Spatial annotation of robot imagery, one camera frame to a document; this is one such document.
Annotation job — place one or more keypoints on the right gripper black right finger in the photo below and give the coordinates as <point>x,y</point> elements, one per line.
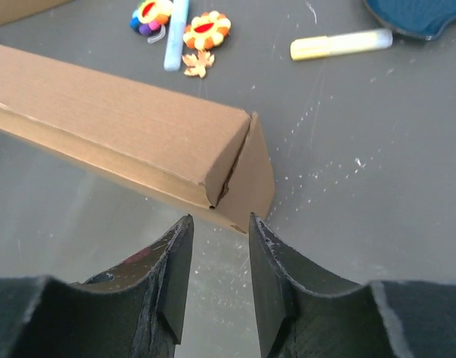
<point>304,310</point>

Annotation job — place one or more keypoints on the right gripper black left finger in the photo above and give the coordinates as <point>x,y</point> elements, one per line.
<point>134,309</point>

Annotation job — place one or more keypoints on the brown cardboard box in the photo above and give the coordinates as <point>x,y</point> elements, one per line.
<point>14,10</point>
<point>204,157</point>

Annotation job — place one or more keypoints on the closed brown cardboard box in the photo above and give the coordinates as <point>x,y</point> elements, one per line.
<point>14,10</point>

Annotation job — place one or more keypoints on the small orange patterned clip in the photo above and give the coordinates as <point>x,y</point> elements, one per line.
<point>197,64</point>

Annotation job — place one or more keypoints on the light blue highlighter pen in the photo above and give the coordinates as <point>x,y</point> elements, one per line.
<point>174,45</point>

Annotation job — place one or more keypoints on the yellow highlighter pen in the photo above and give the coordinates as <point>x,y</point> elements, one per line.
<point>341,44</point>

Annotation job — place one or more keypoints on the orange plush flower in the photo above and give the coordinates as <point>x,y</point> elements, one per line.
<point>207,31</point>

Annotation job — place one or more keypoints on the rainbow plush flower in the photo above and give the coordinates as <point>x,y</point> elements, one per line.
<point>150,18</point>

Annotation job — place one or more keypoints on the dark blue teardrop dish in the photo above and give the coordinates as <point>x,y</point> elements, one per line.
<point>418,19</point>

